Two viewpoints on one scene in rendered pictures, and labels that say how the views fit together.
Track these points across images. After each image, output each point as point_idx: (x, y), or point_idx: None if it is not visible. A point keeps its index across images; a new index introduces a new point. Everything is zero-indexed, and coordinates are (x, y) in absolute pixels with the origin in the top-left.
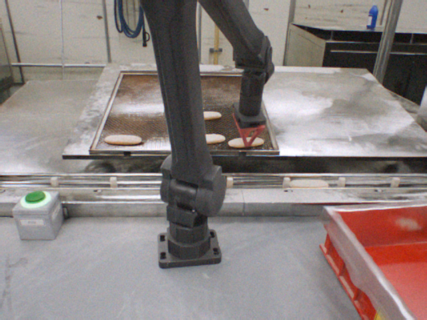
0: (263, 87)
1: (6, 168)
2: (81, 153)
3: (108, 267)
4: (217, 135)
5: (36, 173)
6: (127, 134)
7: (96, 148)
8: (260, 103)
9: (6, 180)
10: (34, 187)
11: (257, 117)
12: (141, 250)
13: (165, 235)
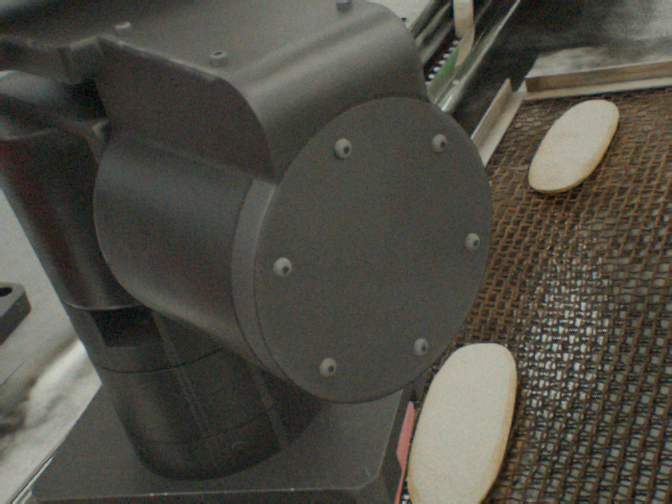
0: (32, 243)
1: (642, 36)
2: (523, 85)
3: (15, 217)
4: (468, 462)
5: (479, 52)
6: (640, 154)
7: (543, 103)
8: (98, 374)
9: (485, 28)
10: (488, 93)
11: (116, 440)
12: (22, 269)
13: (2, 297)
